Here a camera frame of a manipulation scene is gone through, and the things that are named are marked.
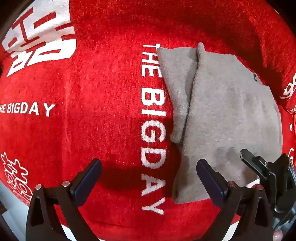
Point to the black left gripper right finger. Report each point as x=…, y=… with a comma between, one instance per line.
x=250, y=204

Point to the red blanket with white lettering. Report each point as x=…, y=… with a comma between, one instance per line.
x=79, y=80

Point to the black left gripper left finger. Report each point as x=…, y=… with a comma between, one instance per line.
x=43, y=222

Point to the person's right hand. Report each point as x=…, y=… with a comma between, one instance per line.
x=277, y=235

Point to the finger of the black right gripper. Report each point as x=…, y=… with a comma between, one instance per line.
x=256, y=163

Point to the grey knit sweater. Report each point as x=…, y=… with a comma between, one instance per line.
x=219, y=108

